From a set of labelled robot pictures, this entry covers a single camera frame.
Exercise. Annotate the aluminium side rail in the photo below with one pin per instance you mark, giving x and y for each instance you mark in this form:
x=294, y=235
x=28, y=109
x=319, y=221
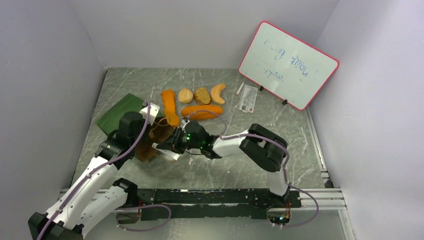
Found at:
x=326, y=180

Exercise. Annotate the white pink marker pen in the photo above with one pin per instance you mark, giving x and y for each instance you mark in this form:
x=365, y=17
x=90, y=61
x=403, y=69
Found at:
x=239, y=89

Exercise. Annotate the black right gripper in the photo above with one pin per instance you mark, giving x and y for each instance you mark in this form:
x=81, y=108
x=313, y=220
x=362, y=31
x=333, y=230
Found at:
x=175, y=141

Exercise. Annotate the orange fake baguette loaf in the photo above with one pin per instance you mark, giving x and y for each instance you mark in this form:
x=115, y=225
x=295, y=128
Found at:
x=201, y=112

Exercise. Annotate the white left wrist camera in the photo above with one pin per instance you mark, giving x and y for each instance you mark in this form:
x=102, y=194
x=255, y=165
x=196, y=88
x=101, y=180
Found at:
x=150, y=112

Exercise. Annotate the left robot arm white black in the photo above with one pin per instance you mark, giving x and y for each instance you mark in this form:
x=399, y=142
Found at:
x=75, y=214

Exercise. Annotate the orange fake bread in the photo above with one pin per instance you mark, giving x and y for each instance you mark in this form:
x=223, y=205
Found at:
x=170, y=108

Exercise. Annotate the white ruler package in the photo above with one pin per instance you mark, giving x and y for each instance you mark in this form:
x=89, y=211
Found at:
x=248, y=97

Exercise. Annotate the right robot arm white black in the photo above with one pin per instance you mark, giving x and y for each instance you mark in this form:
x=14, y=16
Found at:
x=266, y=149

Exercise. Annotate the green paper bag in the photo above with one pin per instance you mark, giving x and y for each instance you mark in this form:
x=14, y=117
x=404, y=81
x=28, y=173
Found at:
x=123, y=123

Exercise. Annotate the round tan fake bun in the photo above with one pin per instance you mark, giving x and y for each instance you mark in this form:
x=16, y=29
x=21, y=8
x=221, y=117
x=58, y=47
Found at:
x=185, y=96

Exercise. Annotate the silver metal tongs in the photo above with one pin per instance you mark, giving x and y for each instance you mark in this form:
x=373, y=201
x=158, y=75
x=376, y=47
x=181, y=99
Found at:
x=166, y=154

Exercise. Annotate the pink framed whiteboard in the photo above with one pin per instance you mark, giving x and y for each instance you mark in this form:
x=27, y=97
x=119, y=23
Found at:
x=286, y=66

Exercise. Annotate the tan fake croissant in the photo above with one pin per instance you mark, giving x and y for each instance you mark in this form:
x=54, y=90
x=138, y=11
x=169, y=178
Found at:
x=215, y=93

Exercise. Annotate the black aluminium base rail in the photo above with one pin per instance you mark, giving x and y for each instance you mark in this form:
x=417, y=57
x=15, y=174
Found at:
x=150, y=204

